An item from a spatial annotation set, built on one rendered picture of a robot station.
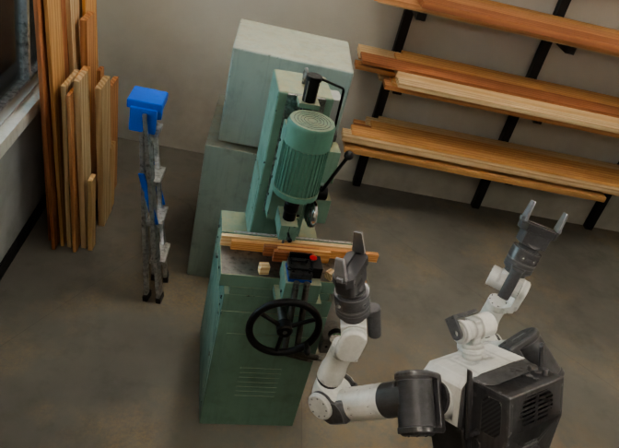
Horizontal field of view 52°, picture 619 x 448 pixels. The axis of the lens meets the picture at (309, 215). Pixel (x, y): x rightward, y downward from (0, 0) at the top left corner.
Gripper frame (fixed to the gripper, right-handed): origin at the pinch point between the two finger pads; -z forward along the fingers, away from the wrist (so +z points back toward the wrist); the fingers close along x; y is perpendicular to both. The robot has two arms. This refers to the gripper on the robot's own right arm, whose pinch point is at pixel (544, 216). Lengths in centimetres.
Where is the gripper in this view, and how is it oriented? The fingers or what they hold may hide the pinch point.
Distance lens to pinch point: 197.3
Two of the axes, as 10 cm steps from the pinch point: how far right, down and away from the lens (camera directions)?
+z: -3.7, 8.8, 3.0
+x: -9.3, -3.4, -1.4
